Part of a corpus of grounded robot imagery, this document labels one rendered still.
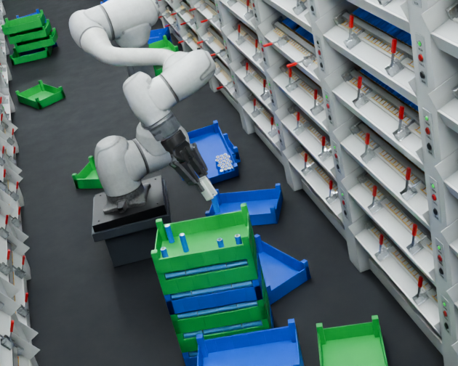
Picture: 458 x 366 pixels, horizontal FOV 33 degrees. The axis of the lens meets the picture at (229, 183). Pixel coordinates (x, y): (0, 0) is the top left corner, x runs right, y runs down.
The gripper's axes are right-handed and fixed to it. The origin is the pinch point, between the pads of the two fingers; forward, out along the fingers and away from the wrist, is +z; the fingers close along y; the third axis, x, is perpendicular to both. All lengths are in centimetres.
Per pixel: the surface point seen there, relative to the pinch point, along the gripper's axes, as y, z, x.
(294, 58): -65, -13, 9
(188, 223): 2.5, 7.9, -13.4
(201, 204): -70, 26, -79
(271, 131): -107, 18, -51
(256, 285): 9.9, 32.1, 4.2
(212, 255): 15.4, 16.0, 1.4
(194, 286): 19.4, 22.1, -9.1
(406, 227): -19, 42, 43
